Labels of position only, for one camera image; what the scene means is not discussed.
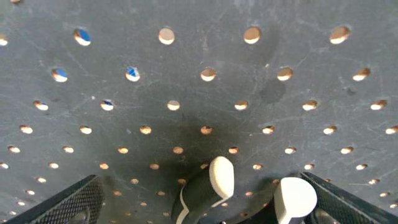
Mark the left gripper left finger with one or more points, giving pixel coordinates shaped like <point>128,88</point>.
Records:
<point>74,199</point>

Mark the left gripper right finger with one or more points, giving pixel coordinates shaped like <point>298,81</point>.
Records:
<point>342,205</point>

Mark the black pegboard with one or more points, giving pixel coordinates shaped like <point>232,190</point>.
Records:
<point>199,93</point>

